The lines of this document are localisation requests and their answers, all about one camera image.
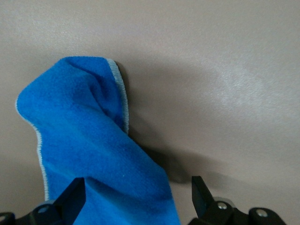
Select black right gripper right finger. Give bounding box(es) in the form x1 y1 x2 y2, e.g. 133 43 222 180
188 176 250 225

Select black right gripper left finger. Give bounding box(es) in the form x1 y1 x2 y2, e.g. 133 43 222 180
16 177 86 225

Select blue cloth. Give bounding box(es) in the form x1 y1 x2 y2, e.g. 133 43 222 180
15 56 181 225

